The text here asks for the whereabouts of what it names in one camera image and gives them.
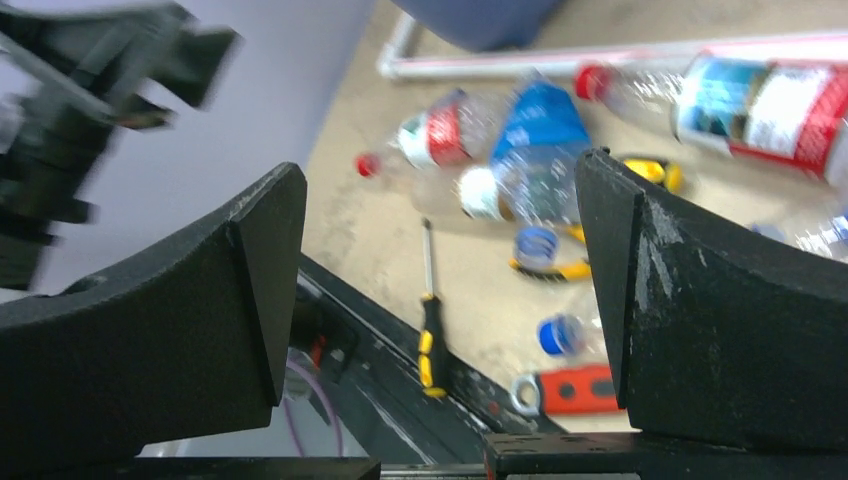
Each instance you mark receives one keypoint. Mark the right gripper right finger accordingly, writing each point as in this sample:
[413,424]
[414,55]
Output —
[721,335]

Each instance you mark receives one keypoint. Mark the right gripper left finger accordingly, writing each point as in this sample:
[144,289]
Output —
[185,338]

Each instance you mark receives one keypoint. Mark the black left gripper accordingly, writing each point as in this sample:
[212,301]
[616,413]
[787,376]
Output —
[89,72]

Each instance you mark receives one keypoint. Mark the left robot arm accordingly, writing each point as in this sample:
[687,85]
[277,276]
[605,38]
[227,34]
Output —
[40,187]

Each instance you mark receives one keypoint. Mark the blue plastic bin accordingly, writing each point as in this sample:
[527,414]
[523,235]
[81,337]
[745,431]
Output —
[482,25]

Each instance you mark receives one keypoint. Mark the red adjustable wrench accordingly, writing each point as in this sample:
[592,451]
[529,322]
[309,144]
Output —
[582,390]

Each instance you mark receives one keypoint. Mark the small blue label bottle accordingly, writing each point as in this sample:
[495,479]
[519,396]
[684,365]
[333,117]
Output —
[573,336]

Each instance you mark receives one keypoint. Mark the red label clear bottle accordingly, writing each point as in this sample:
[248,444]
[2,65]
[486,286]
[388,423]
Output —
[791,113]

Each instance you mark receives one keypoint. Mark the yellow black screwdriver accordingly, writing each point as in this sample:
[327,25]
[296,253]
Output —
[432,348]

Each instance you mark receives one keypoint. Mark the blue label crushed bottle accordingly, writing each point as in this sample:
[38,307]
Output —
[534,161]

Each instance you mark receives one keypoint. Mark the white label amber bottle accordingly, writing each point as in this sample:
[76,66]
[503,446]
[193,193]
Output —
[478,194]

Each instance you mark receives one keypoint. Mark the red cap crushed bottle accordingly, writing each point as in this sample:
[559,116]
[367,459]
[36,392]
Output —
[427,152]

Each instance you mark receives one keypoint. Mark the yellow handle pliers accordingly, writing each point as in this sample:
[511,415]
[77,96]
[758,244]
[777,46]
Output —
[611,193]

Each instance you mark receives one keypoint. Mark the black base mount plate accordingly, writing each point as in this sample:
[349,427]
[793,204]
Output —
[364,357]

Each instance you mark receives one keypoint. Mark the white PVC pipe frame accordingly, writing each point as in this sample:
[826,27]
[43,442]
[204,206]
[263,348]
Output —
[394,63]

